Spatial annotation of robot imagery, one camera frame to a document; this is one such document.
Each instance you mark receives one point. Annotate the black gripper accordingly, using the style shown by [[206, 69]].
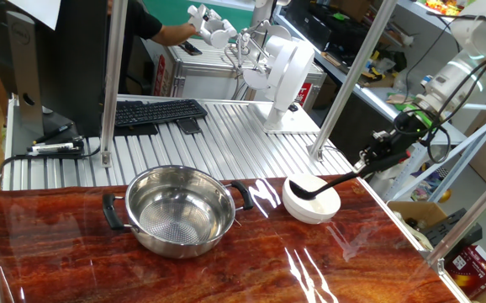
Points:
[[409, 128]]

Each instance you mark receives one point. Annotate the black plastic ladle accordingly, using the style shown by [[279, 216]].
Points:
[[304, 192]]

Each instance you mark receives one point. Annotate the operator bare forearm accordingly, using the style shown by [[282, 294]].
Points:
[[173, 34]]

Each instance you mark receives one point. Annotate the white ceramic bowl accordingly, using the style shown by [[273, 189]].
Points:
[[318, 208]]

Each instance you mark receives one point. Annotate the green plastic bag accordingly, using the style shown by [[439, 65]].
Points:
[[403, 107]]

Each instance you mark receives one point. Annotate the colourful toy pile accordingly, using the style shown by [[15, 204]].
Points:
[[430, 185]]

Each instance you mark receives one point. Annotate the brown cardboard box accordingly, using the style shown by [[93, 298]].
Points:
[[411, 208]]

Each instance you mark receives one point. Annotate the white metal shelving rack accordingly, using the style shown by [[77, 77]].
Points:
[[453, 136]]

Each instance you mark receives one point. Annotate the yellow black hand tool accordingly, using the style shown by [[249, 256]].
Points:
[[372, 73]]

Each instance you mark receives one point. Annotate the small black puck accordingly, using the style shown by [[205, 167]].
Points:
[[292, 107]]

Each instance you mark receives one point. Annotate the black plastic case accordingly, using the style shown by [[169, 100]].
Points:
[[449, 229]]

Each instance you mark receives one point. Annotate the white haptic control device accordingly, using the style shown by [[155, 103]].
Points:
[[287, 76]]

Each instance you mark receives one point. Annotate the black plastic crate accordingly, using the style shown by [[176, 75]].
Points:
[[331, 29]]

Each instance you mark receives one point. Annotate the red printed carton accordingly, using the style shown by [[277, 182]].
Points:
[[472, 273]]

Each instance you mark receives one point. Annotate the aluminium equipment case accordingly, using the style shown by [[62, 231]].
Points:
[[209, 84]]

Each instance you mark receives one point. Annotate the black smartphone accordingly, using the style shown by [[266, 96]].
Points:
[[188, 125], [190, 48]]

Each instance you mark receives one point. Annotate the wood grain table mat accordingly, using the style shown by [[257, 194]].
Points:
[[226, 273]]

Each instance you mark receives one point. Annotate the black keyboard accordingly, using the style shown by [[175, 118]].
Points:
[[159, 111]]

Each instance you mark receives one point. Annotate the black flat pad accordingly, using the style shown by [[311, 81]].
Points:
[[138, 130]]

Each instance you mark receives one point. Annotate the person in black shirt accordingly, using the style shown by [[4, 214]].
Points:
[[138, 21]]

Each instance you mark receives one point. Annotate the black computer monitor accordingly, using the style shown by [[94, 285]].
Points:
[[66, 76]]

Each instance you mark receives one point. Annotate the black white handheld tool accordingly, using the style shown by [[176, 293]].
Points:
[[54, 147]]

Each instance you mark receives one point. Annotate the black pen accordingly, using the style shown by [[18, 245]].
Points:
[[54, 133]]

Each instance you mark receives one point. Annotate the white paper note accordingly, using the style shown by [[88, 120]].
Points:
[[37, 10]]

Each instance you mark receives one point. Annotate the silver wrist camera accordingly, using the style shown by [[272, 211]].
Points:
[[436, 84]]

